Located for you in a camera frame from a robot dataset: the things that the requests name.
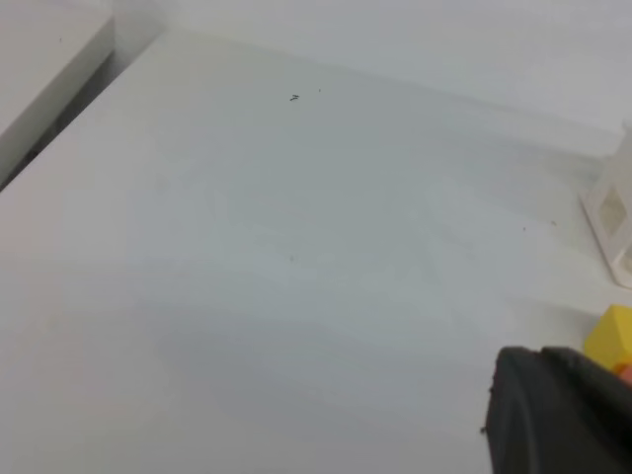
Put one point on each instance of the orange foam cube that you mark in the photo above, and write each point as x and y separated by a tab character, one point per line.
624	373

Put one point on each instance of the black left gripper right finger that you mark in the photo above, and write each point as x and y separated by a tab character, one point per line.
602	397

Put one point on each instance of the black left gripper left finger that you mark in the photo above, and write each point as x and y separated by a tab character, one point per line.
534	426

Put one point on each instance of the yellow foam cube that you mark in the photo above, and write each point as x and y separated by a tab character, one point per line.
609	342

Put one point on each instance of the white plastic test tube rack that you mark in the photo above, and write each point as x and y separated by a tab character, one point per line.
607	206

